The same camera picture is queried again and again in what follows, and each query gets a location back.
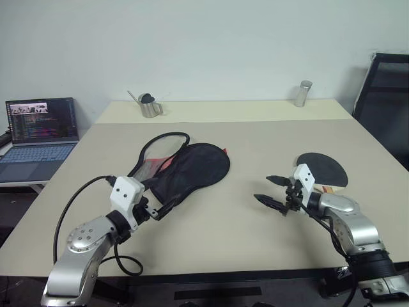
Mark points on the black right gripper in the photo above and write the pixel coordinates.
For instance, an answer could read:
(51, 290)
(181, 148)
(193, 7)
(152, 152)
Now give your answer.
(293, 198)

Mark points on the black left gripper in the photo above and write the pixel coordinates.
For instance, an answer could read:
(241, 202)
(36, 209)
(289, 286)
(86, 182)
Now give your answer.
(143, 211)

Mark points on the black mesh paddle bag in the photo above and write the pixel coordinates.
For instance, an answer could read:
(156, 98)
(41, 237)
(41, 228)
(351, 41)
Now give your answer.
(198, 166)

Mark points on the black table tennis paddle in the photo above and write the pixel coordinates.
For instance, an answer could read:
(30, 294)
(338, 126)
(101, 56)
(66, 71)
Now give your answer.
(326, 168)

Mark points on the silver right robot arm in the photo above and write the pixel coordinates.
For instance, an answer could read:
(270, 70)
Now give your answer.
(361, 224)

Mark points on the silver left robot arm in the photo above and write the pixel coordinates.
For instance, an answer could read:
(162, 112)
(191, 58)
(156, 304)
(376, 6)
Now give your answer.
(80, 243)

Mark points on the steel shaker bottle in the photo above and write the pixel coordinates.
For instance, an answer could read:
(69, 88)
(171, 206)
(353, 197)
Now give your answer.
(302, 94)

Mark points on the black office chair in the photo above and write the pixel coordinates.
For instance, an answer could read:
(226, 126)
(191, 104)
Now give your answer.
(383, 105)

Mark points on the grey open laptop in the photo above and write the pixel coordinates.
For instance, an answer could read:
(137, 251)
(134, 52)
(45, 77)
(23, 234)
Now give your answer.
(41, 128)

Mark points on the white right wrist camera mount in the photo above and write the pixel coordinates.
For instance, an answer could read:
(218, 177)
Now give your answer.
(303, 177)

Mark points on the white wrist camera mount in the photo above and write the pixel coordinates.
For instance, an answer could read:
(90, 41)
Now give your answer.
(303, 177)
(126, 190)

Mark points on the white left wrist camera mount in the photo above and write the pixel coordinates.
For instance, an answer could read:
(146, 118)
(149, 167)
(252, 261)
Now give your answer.
(126, 190)

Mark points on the black table frame crossbar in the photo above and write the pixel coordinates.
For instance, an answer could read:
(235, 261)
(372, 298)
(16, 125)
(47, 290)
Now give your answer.
(217, 292)

